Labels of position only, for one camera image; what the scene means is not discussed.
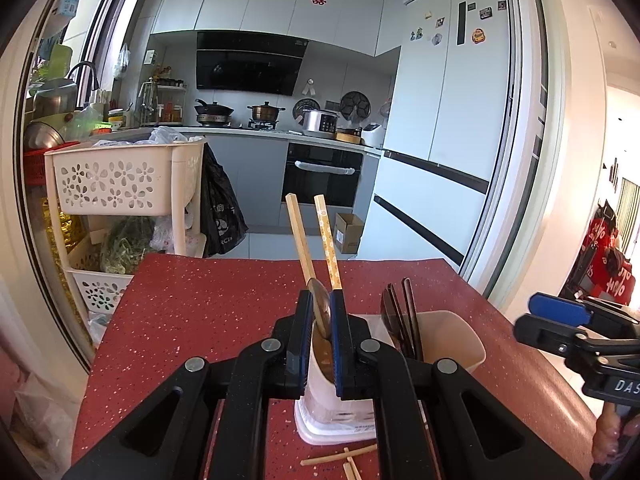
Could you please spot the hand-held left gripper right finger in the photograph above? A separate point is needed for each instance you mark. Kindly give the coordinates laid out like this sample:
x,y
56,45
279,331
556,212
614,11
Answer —
x,y
340,360

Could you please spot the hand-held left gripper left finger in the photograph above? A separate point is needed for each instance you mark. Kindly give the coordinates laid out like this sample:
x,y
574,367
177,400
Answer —
x,y
295,360

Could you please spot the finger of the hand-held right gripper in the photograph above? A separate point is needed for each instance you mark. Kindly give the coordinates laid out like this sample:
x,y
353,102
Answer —
x,y
545,332
555,307

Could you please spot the wooden spoon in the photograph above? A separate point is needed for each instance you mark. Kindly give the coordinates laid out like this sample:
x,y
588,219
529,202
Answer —
x,y
320,305

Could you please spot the white plastic utensil holder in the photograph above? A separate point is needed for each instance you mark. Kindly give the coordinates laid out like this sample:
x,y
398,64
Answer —
x,y
450,340

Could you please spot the plain bamboo chopstick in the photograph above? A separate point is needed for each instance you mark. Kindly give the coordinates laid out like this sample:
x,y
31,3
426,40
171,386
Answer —
x,y
351,465
300,245
325,456
347,474

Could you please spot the person's right hand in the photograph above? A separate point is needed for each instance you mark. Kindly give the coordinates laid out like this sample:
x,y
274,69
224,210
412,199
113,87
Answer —
x,y
604,435

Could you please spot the cardboard box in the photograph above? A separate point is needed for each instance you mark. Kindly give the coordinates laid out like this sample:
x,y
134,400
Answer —
x,y
348,234

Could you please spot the black plastic bag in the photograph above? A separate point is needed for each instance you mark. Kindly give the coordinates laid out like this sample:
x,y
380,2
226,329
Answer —
x,y
220,210

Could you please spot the black built-in oven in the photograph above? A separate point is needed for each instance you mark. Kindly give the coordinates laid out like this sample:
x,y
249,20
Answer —
x,y
320,185

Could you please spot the green vegetables in bag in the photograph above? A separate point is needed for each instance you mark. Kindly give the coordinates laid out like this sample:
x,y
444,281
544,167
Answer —
x,y
125,245

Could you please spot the white refrigerator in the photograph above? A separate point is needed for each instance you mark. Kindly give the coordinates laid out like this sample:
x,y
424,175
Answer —
x,y
450,110

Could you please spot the round wooden steamer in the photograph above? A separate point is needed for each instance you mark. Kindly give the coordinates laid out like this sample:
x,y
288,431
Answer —
x,y
348,135

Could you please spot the white countertop appliance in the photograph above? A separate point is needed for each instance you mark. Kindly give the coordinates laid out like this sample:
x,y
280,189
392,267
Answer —
x,y
372,135

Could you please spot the silver rice cooker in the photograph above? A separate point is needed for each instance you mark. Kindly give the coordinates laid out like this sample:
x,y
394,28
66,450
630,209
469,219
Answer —
x,y
320,124

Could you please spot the gas stove top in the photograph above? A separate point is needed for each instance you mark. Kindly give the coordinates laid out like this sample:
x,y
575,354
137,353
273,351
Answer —
x,y
235,124

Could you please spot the brown cooking pot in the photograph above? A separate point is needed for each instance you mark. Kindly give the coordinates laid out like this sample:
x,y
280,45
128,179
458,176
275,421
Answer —
x,y
265,112

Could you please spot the gold foil bag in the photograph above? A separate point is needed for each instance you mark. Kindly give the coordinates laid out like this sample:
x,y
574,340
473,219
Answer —
x,y
70,230

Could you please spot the beige plastic storage cart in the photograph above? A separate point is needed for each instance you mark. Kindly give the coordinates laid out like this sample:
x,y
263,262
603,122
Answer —
x,y
107,180

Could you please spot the white plastic bag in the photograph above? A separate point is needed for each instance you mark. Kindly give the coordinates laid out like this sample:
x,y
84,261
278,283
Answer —
x,y
160,136

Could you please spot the black wok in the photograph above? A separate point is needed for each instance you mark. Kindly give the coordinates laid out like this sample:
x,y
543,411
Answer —
x,y
214,109

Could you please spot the group of fridge magnets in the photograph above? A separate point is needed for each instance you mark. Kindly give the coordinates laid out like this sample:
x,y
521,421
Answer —
x,y
477,35

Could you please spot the spice rack with bottles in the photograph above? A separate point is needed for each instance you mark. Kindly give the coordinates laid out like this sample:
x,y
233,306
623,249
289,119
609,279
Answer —
x,y
162,105

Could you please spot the black range hood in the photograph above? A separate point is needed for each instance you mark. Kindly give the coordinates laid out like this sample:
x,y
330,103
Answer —
x,y
250,62

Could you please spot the red plastic basket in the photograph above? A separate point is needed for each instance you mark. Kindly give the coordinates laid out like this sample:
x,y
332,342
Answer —
x,y
35,167

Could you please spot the clear hanging plastic bag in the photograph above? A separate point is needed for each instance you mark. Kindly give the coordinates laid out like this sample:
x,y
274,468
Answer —
x,y
122,60

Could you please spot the white upper kitchen cabinets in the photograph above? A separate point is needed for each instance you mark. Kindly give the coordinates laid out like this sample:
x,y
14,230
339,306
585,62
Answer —
x,y
280,10

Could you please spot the steel pots by sink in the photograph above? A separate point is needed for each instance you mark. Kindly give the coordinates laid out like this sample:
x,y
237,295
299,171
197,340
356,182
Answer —
x,y
52,97

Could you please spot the curved kitchen faucet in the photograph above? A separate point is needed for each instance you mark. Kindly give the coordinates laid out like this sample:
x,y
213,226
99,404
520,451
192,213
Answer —
x,y
82,65

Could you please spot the round dark wall trivet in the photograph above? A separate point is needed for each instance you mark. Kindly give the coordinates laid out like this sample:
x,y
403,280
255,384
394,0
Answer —
x,y
306,107

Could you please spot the round black segmented wall plate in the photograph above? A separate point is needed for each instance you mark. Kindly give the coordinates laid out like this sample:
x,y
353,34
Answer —
x,y
356,105

